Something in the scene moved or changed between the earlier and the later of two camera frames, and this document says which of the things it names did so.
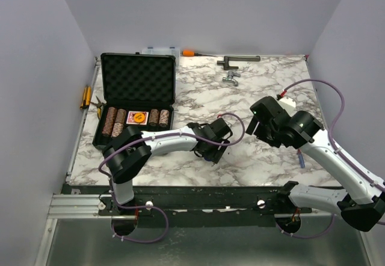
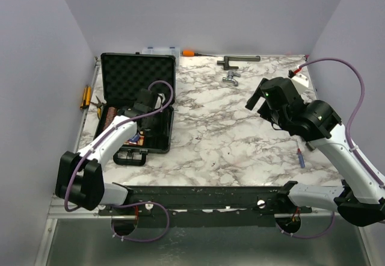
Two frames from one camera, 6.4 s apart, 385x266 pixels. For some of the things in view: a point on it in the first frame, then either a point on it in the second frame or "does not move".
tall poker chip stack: (109, 121) does not move
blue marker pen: (301, 159) does not move
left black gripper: (215, 154) -> (161, 129)
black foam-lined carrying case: (137, 89) does not move
